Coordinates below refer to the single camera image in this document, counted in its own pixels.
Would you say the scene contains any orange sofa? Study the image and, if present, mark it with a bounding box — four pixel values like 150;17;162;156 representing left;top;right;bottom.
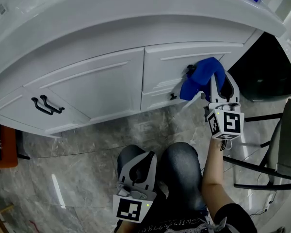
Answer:
0;121;30;168

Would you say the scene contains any person's left leg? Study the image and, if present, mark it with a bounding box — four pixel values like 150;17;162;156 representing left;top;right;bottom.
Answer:
116;144;162;203

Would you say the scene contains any person's right forearm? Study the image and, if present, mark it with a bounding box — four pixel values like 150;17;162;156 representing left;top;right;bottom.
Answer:
201;137;236;218

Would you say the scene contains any person's right leg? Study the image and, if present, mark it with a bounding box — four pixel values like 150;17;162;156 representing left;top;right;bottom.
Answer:
160;142;207;211

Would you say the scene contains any person's black lace-print shirt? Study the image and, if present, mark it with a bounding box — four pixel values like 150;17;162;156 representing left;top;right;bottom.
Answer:
138;202;258;233

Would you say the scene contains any large white drawer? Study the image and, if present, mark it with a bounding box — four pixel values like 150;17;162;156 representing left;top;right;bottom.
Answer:
142;42;245;94

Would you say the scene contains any white cabinet door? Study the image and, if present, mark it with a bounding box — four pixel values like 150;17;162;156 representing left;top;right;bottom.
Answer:
23;47;145;123
0;86;90;138

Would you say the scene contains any white vanity cabinet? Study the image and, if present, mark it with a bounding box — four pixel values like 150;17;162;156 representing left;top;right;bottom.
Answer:
0;0;287;139

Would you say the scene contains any person's left forearm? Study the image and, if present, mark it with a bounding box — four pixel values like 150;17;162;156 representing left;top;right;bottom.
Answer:
120;221;143;233

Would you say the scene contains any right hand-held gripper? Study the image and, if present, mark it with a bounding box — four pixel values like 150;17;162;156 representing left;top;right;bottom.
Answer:
203;70;245;141

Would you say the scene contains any blue cloth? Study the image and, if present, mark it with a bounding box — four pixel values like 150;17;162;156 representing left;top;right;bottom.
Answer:
179;56;226;101

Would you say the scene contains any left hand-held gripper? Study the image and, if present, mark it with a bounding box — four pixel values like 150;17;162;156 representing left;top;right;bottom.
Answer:
112;150;158;225

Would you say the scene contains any grey chair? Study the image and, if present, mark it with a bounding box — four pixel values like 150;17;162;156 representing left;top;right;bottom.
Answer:
223;98;291;191

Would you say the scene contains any wooden stool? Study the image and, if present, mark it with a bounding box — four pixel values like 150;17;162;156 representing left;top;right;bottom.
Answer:
0;198;15;233

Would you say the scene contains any person's leg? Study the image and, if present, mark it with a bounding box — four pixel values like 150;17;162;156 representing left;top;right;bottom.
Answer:
160;142;207;211
116;144;162;203

